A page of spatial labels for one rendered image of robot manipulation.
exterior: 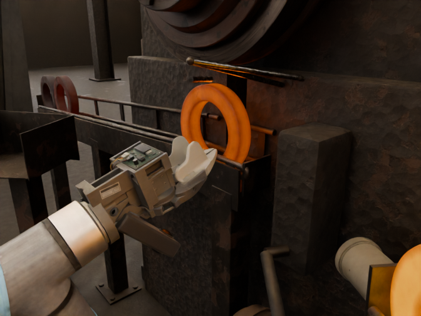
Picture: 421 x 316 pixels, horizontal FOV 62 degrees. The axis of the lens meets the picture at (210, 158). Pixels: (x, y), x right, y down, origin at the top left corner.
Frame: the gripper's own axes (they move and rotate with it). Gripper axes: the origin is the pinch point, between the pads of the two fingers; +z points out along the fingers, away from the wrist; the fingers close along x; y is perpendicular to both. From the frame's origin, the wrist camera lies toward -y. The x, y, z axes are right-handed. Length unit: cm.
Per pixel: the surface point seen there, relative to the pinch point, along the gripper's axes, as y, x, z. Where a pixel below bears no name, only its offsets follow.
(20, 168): -9, 58, -20
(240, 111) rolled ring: 1.1, 5.4, 12.9
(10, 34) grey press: 4, 304, 44
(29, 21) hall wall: -33, 1013, 244
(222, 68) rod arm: 11.3, 2.3, 8.5
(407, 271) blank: -1.5, -31.2, -2.8
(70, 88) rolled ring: -5, 95, 11
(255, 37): 14.5, -0.7, 13.9
